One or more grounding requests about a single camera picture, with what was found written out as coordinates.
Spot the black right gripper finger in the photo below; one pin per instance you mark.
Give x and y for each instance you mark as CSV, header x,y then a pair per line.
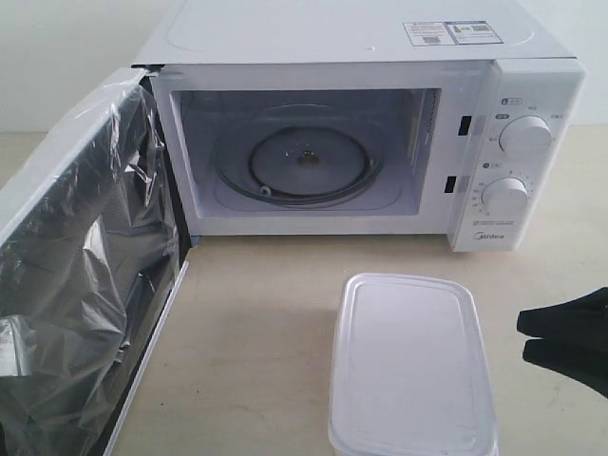
x,y
586,367
584,318

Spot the white plastic lidded container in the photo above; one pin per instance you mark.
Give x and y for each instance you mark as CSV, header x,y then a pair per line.
x,y
409,371

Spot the white microwave door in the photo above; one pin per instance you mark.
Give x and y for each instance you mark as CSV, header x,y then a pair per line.
x,y
85,266

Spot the white microwave oven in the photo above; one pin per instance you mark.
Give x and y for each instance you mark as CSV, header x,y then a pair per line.
x,y
440,110

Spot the gray printed label sticker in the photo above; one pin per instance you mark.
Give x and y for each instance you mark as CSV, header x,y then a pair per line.
x,y
451,33

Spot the lower white control knob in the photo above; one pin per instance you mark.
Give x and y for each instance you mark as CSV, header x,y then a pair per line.
x,y
506,196

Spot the white control knob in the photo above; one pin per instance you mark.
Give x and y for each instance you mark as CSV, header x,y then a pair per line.
x,y
506,196
527,134

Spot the upper white control knob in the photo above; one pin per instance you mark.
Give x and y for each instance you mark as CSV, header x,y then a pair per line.
x,y
527,134

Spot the glass turntable plate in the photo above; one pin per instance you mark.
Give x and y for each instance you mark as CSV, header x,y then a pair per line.
x,y
299,155

